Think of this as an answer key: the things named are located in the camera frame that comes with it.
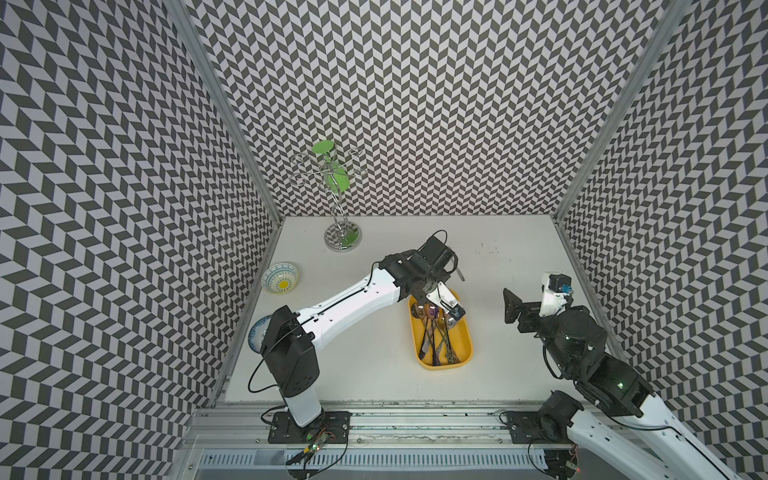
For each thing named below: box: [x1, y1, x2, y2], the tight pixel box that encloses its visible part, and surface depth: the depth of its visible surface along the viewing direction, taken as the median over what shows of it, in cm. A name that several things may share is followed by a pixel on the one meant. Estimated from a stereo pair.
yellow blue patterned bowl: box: [261, 262, 299, 295], surface depth 100 cm
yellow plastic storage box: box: [408, 288, 473, 370], surface depth 88 cm
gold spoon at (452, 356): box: [438, 317, 461, 364], surface depth 86 cm
